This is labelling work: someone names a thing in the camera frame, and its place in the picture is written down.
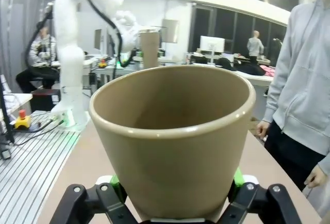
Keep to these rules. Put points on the person's right hand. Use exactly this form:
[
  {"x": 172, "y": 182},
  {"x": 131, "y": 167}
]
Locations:
[{"x": 263, "y": 129}]

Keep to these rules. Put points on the person's left hand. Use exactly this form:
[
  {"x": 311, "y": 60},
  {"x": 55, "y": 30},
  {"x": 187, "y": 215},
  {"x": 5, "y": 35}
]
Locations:
[{"x": 315, "y": 177}]

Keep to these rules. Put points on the black bag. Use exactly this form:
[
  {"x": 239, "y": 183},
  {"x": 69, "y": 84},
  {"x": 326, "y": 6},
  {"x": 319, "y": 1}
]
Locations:
[{"x": 242, "y": 67}]

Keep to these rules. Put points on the person's left forearm grey sleeve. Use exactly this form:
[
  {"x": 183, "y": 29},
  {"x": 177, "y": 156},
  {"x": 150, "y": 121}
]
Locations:
[{"x": 325, "y": 157}]

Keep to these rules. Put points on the person in grey hoodie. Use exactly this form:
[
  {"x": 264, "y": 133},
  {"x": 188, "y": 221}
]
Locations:
[{"x": 299, "y": 79}]

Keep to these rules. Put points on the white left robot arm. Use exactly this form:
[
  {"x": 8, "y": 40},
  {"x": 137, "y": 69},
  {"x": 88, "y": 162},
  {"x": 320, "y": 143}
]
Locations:
[{"x": 67, "y": 53}]

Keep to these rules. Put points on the pink cloth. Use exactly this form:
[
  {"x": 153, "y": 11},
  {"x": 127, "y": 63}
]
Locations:
[{"x": 266, "y": 70}]

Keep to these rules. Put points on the tan plastic cup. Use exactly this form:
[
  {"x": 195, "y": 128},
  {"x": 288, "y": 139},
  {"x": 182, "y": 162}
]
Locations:
[{"x": 167, "y": 162}]

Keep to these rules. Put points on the white monitor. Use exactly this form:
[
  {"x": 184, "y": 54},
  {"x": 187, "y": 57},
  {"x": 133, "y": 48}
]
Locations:
[{"x": 212, "y": 44}]

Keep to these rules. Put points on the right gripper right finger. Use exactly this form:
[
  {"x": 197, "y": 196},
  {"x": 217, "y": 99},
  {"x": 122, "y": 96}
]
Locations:
[{"x": 265, "y": 206}]

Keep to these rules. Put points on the black box with red top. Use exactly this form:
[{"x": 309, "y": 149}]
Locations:
[{"x": 46, "y": 101}]

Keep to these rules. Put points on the person's right forearm grey sleeve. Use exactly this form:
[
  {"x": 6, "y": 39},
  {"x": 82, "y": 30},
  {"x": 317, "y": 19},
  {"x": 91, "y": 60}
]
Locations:
[{"x": 272, "y": 102}]

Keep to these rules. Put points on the stack of brown cups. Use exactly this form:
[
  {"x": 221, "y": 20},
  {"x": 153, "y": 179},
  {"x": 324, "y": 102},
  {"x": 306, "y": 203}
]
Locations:
[{"x": 149, "y": 51}]

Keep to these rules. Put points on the yellow emergency stop button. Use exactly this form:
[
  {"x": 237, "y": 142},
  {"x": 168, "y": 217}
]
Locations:
[
  {"x": 102, "y": 64},
  {"x": 22, "y": 120}
]

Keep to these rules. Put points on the white table with pink cloth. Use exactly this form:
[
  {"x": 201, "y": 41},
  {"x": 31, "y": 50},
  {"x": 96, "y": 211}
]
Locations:
[{"x": 255, "y": 79}]

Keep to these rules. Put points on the black metal pole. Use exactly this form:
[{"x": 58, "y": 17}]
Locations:
[{"x": 7, "y": 115}]

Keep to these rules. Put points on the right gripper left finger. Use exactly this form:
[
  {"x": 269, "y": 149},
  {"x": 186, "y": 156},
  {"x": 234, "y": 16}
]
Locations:
[{"x": 85, "y": 203}]

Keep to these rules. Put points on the standing person in grey shirt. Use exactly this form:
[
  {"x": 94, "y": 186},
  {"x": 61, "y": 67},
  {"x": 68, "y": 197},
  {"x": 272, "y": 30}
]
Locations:
[{"x": 255, "y": 47}]

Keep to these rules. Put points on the seated person in plaid jacket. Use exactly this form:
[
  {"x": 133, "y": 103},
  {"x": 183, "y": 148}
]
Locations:
[{"x": 41, "y": 53}]

